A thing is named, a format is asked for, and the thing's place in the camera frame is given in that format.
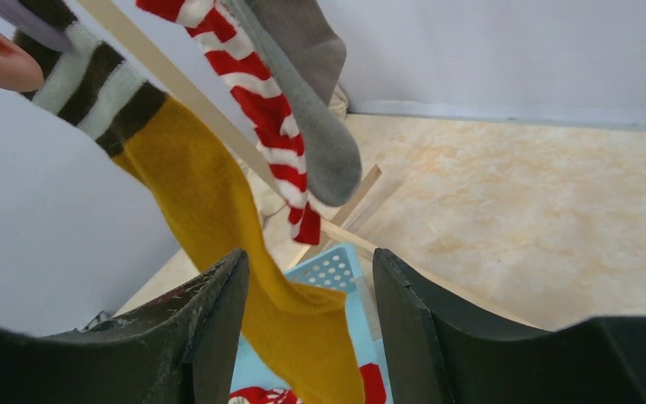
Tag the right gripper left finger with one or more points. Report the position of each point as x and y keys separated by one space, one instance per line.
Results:
x=178 y=348

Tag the wooden clothes rack frame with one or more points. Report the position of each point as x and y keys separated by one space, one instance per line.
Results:
x=140 y=46

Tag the red white striped sock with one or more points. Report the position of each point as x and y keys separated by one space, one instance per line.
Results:
x=232 y=55

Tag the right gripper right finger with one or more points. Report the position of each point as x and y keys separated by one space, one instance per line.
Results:
x=441 y=348

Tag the grey striped-cuff sock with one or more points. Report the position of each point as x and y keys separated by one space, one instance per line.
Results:
x=302 y=31

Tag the mustard yellow sock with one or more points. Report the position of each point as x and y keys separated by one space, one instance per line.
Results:
x=299 y=331

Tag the beige crumpled cloth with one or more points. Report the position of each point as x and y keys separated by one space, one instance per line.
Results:
x=271 y=199

